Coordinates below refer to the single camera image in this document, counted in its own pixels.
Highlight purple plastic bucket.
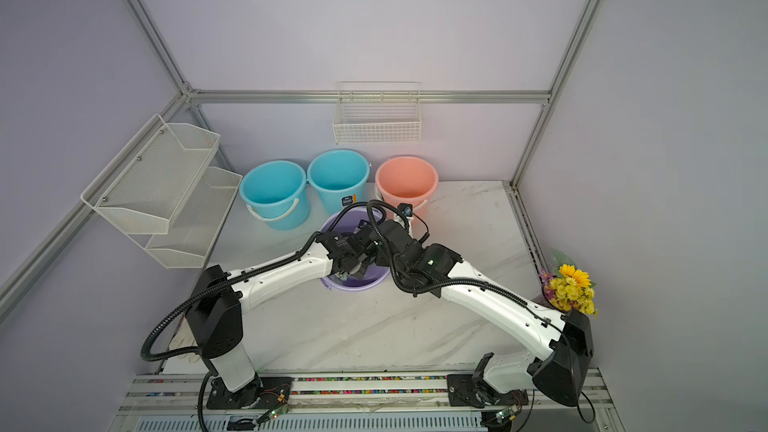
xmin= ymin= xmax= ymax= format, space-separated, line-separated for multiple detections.
xmin=321 ymin=207 xmax=390 ymax=292

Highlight teal plastic bucket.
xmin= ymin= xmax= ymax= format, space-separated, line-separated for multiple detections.
xmin=239 ymin=160 xmax=310 ymax=231
xmin=307 ymin=150 xmax=371 ymax=215

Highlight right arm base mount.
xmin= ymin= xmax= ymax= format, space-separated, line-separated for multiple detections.
xmin=446 ymin=352 xmax=529 ymax=409

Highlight white wire wall basket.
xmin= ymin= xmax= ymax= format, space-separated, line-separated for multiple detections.
xmin=332 ymin=81 xmax=422 ymax=145

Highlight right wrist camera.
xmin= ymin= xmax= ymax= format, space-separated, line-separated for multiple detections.
xmin=397 ymin=203 xmax=414 ymax=220

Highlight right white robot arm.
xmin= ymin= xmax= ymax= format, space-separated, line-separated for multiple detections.
xmin=371 ymin=220 xmax=594 ymax=407

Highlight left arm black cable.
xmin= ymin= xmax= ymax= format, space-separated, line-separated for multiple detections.
xmin=139 ymin=202 xmax=367 ymax=432

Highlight pink plastic bucket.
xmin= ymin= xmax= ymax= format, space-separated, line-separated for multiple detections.
xmin=375 ymin=156 xmax=439 ymax=215

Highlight white mesh two-tier shelf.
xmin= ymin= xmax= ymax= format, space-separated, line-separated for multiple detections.
xmin=81 ymin=114 xmax=242 ymax=269

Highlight yellow artificial flower bouquet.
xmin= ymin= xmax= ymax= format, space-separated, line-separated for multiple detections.
xmin=539 ymin=249 xmax=598 ymax=317

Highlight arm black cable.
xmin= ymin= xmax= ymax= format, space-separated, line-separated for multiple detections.
xmin=139 ymin=202 xmax=367 ymax=432
xmin=365 ymin=199 xmax=596 ymax=426

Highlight white work glove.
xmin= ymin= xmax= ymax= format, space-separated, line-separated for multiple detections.
xmin=168 ymin=318 xmax=200 ymax=363

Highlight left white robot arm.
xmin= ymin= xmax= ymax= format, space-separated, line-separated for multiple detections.
xmin=185 ymin=228 xmax=379 ymax=395

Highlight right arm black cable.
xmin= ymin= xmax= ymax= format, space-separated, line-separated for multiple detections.
xmin=365 ymin=199 xmax=596 ymax=426

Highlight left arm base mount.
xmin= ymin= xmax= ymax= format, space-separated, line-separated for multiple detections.
xmin=206 ymin=376 xmax=294 ymax=411

